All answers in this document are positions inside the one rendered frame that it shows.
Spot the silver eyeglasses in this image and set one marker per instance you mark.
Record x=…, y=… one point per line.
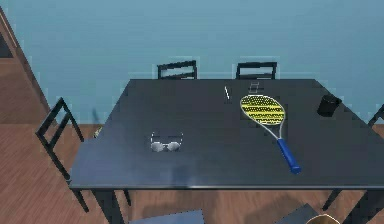
x=165, y=146

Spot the white pen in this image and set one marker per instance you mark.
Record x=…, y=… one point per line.
x=227, y=93

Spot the dark grey table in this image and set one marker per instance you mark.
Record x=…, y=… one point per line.
x=213, y=150

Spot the black chair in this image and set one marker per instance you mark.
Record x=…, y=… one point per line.
x=56, y=140
x=178, y=70
x=256, y=69

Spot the blue grey chair seat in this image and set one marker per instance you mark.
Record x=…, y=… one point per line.
x=298, y=216
x=173, y=218

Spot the black cup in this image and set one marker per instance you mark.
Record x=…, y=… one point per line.
x=328, y=105

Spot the tan round object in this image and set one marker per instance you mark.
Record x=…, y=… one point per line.
x=322, y=220

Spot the brown wooden door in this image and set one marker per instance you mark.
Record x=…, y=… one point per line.
x=15, y=83

